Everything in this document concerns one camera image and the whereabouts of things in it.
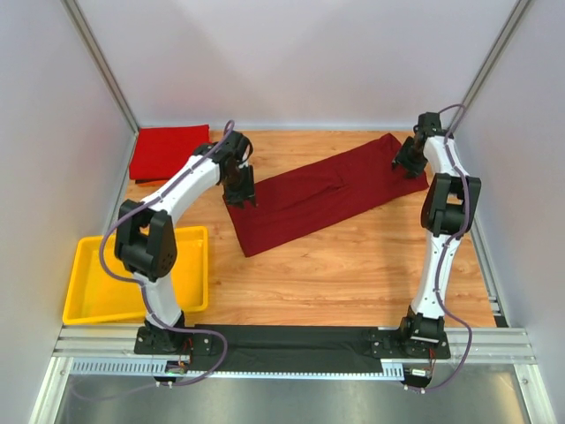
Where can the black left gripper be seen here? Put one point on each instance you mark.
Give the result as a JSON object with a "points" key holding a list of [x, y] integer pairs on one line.
{"points": [[239, 193]]}

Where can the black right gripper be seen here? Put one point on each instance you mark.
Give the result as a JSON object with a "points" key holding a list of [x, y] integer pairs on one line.
{"points": [[409, 160]]}

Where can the dark red t-shirt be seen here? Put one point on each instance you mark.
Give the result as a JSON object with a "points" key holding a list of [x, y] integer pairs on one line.
{"points": [[299, 202]]}

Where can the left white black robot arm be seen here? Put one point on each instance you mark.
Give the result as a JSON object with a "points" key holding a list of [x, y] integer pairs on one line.
{"points": [[145, 240]]}

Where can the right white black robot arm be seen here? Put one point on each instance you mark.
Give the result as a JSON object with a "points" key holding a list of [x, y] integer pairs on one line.
{"points": [[447, 215]]}

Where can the bright red folded t-shirt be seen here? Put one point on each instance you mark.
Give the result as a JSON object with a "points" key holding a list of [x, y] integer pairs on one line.
{"points": [[161, 152]]}

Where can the yellow plastic bin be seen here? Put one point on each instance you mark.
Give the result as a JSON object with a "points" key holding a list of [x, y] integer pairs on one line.
{"points": [[94, 297]]}

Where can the right aluminium frame post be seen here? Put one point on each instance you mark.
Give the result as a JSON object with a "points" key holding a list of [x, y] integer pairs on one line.
{"points": [[493, 56]]}

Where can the aluminium frame post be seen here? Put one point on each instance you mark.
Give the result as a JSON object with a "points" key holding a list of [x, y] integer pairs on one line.
{"points": [[86, 34], [493, 56]]}

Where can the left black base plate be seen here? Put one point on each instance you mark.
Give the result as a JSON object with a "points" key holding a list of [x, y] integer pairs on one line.
{"points": [[176, 342]]}

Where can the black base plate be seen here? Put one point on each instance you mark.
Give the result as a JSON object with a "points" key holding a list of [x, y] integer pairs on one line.
{"points": [[395, 344], [176, 342]]}

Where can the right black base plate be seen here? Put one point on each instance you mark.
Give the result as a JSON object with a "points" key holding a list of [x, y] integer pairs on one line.
{"points": [[395, 344]]}

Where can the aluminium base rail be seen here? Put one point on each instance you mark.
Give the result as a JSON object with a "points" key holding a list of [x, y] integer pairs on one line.
{"points": [[480, 346]]}

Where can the white slotted cable duct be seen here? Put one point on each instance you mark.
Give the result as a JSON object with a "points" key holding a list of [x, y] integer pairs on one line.
{"points": [[162, 368]]}

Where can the left aluminium frame post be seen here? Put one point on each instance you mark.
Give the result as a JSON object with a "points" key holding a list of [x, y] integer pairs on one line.
{"points": [[86, 34]]}

